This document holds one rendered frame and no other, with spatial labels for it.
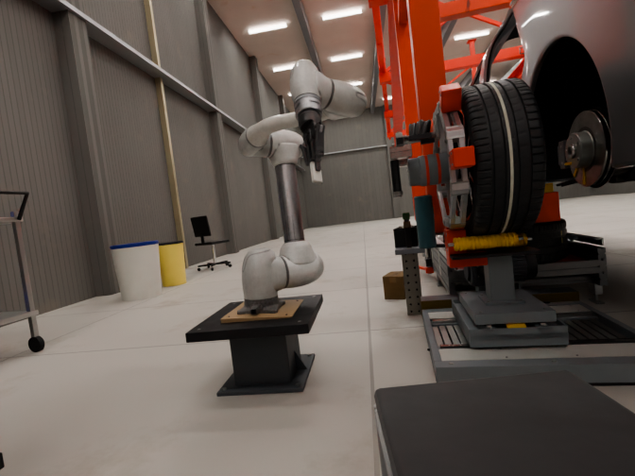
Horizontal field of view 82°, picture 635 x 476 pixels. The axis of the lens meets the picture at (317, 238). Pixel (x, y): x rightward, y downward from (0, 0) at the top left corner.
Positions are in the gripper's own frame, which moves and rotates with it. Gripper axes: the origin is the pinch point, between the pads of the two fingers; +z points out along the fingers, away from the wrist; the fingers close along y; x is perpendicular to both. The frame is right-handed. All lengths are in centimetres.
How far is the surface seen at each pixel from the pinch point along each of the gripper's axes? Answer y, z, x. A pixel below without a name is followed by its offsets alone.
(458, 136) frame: 11, -20, 59
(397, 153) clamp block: -10, -23, 47
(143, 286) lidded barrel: -360, -47, -16
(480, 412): 37, 66, 3
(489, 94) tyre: 22, -33, 67
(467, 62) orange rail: -228, -456, 520
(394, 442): 33, 68, -13
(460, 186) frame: 4, -3, 62
